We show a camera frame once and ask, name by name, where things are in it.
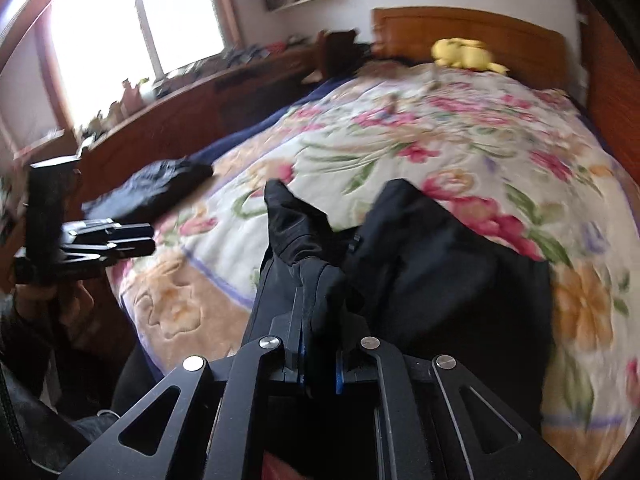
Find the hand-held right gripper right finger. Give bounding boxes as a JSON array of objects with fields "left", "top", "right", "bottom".
[{"left": 334, "top": 335, "right": 581, "bottom": 480}]

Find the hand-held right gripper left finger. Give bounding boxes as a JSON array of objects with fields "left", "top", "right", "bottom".
[{"left": 57, "top": 310, "right": 306, "bottom": 480}]

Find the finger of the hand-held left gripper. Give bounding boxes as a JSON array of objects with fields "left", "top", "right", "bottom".
[
  {"left": 64, "top": 238, "right": 156, "bottom": 262},
  {"left": 74, "top": 218, "right": 155, "bottom": 242}
]

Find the black coat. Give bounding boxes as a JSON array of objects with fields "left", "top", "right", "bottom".
[{"left": 250, "top": 178, "right": 555, "bottom": 433}]

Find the person's left hand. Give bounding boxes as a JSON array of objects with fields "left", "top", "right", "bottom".
[{"left": 12, "top": 280, "right": 96, "bottom": 334}]

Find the folded dark garment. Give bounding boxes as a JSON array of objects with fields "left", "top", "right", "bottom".
[{"left": 81, "top": 159, "right": 215, "bottom": 224}]

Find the person's black jacket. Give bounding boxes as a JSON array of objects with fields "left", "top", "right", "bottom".
[{"left": 0, "top": 352, "right": 122, "bottom": 480}]

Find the window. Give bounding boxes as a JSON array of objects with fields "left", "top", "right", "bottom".
[{"left": 0, "top": 0, "right": 242, "bottom": 137}]

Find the small desk clutter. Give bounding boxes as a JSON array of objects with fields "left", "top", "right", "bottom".
[{"left": 75, "top": 34, "right": 321, "bottom": 128}]

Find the floral blanket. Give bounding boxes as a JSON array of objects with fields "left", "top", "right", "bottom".
[{"left": 107, "top": 62, "right": 640, "bottom": 477}]

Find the wooden chair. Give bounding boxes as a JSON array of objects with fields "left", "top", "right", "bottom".
[{"left": 316, "top": 30, "right": 359, "bottom": 82}]

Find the yellow plush toy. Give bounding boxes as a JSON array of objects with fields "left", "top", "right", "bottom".
[{"left": 431, "top": 37, "right": 510, "bottom": 76}]

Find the wooden bed headboard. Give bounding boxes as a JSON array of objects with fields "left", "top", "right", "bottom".
[{"left": 371, "top": 6, "right": 571, "bottom": 92}]

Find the wooden wardrobe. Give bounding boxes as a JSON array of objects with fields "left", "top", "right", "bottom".
[{"left": 574, "top": 0, "right": 640, "bottom": 177}]

